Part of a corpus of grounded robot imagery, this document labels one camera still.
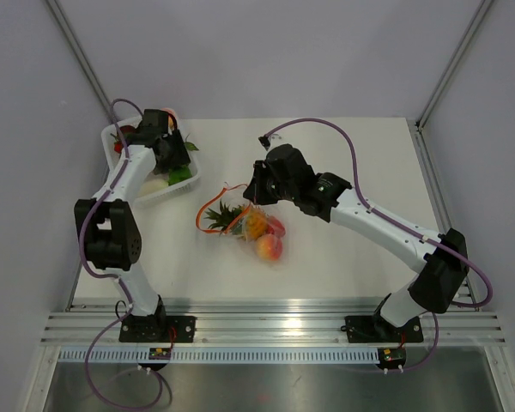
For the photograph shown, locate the clear zip bag orange zipper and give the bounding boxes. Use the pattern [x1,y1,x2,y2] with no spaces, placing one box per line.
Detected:
[195,184,287,264]

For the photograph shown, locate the white perforated plastic basket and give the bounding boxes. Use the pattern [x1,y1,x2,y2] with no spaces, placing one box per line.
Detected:
[100,121,201,208]

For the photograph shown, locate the peach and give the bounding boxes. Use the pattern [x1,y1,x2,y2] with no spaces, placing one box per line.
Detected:
[162,108,178,130]
[255,233,283,262]

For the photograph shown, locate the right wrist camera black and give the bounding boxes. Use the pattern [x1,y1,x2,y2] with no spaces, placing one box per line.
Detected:
[258,135,273,151]

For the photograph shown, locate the red strawberries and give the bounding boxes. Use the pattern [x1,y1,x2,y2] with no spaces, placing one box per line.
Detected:
[111,124,137,155]

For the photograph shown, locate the red bell pepper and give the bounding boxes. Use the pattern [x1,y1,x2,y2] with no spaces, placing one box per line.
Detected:
[267,215,286,238]

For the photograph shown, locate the peach at basket back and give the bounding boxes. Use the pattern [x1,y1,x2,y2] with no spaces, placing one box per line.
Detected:
[162,108,178,130]

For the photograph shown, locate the left corner aluminium post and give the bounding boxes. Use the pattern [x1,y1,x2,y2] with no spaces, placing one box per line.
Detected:
[43,0,113,122]

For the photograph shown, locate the left controller board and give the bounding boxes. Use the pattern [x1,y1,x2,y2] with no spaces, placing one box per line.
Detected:
[148,347,172,361]

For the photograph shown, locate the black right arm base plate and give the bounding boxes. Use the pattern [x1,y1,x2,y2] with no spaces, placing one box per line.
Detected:
[340,315,424,344]

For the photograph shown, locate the white slotted cable duct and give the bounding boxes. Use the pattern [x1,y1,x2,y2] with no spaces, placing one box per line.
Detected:
[58,346,379,365]

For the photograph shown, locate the controller board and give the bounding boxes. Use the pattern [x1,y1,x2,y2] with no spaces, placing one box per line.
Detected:
[378,347,407,371]
[148,347,172,361]

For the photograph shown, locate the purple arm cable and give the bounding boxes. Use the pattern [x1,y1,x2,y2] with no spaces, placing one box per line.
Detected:
[264,118,494,373]
[77,98,173,407]

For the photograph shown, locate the orange spiky pineapple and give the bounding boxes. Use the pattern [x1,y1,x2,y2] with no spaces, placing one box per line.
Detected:
[204,201,268,241]

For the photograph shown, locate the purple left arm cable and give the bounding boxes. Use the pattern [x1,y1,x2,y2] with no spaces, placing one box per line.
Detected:
[77,98,173,407]

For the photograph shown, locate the corner aluminium post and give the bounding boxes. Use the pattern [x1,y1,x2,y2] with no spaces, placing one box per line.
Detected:
[43,0,113,122]
[415,0,497,130]

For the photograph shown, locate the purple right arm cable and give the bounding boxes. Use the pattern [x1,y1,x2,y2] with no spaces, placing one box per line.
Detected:
[264,118,494,373]

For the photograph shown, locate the right corner aluminium post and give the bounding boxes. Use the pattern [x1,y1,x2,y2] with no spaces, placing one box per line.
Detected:
[415,0,497,130]

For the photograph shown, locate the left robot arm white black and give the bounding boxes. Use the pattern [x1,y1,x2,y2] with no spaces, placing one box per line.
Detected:
[74,109,191,342]

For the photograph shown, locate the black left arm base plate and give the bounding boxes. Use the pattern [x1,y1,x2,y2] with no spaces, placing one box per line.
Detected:
[118,315,197,343]

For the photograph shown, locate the right controller board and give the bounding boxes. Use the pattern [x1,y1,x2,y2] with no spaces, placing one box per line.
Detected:
[378,347,407,371]

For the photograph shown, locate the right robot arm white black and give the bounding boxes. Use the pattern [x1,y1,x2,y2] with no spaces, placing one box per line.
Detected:
[243,144,468,342]

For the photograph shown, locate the aluminium rail at table edge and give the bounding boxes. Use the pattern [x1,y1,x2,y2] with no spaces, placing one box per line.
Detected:
[40,298,506,347]

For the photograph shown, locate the green lime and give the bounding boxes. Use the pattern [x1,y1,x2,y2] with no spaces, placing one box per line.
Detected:
[167,166,192,186]

